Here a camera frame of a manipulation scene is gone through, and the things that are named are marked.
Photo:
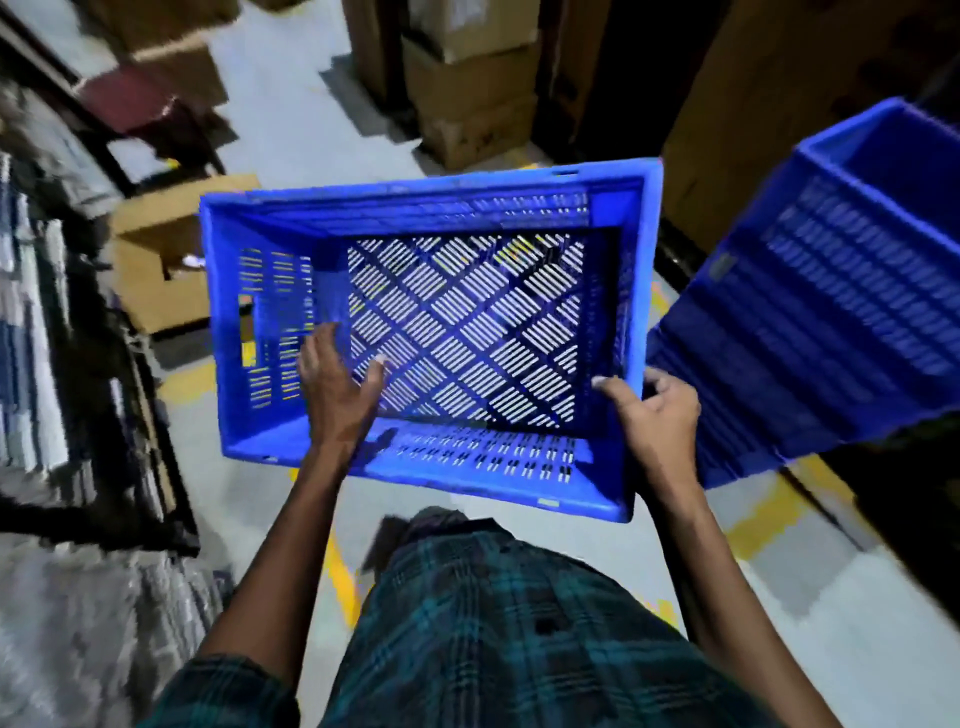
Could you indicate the person's right hand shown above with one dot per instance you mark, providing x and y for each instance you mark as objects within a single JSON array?
[{"x": 664, "y": 435}]

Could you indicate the person's left hand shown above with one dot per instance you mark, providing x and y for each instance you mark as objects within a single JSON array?
[{"x": 337, "y": 405}]

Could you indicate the blue crate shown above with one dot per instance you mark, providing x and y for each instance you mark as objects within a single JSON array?
[{"x": 480, "y": 457}]

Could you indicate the stack of blue crates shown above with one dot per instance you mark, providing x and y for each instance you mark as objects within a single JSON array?
[{"x": 810, "y": 337}]

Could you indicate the person's left forearm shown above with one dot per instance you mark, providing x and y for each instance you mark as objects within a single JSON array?
[{"x": 277, "y": 562}]

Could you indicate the person's right forearm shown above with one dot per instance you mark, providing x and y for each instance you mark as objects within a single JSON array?
[{"x": 727, "y": 600}]

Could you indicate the open-topped cardboard box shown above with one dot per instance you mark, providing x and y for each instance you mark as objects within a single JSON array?
[{"x": 150, "y": 277}]

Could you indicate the teal plaid shirt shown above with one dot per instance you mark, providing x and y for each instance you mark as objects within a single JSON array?
[{"x": 510, "y": 630}]

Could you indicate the taped brown cardboard box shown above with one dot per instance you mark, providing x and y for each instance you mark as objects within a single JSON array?
[{"x": 480, "y": 112}]

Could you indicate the grey striped bundle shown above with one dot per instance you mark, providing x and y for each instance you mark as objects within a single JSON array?
[{"x": 90, "y": 637}]

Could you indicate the dark red stool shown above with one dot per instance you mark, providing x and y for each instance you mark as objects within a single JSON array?
[{"x": 127, "y": 97}]

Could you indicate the pale cardboard box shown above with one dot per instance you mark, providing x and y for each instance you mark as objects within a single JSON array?
[{"x": 480, "y": 22}]

